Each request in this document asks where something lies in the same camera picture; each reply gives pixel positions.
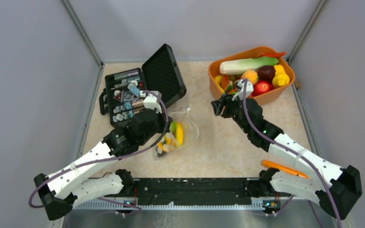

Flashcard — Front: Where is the green white cabbage toy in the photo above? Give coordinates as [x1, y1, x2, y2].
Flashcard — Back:
[219, 57, 279, 75]

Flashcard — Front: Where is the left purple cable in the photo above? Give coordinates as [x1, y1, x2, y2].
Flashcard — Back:
[28, 90, 170, 217]

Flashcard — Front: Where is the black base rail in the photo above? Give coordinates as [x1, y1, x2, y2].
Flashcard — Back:
[109, 178, 290, 206]

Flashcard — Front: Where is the peach toy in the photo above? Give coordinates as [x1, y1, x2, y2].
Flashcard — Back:
[241, 70, 259, 85]

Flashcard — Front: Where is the clear dotted zip bag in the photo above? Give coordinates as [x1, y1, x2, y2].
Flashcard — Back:
[153, 104, 199, 160]

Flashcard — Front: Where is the red apple toy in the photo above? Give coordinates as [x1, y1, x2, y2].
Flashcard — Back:
[252, 80, 273, 97]

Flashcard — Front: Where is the yellow bell pepper toy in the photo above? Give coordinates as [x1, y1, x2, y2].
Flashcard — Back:
[156, 134, 173, 156]

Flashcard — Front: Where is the yellow banana toy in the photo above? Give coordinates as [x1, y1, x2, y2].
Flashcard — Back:
[175, 122, 184, 146]

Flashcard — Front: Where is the red chili toy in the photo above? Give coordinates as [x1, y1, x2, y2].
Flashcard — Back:
[258, 52, 286, 58]

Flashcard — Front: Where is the purple cable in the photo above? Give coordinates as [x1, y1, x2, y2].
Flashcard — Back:
[28, 90, 170, 217]
[240, 78, 344, 228]

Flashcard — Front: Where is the black open case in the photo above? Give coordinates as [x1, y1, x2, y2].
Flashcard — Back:
[99, 44, 187, 127]

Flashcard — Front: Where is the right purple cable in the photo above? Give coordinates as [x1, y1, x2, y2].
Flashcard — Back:
[240, 78, 344, 228]

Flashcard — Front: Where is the green apple toy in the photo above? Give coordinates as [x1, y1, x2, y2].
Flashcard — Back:
[170, 121, 176, 134]

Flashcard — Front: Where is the orange carrot toy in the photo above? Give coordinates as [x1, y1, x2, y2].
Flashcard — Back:
[261, 160, 309, 179]

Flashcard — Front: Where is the orange plastic basket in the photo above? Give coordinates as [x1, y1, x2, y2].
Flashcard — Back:
[208, 46, 296, 105]

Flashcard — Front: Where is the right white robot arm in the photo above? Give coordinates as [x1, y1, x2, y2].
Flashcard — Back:
[211, 79, 362, 220]

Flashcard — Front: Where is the dark purple fruit toy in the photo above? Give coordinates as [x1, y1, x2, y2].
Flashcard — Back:
[257, 66, 276, 81]

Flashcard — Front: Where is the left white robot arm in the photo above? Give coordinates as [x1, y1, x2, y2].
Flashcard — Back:
[29, 91, 172, 221]

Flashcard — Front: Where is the yellow pear toy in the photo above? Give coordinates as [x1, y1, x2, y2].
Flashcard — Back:
[272, 65, 290, 88]

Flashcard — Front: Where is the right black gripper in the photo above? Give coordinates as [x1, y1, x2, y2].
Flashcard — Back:
[211, 92, 250, 134]

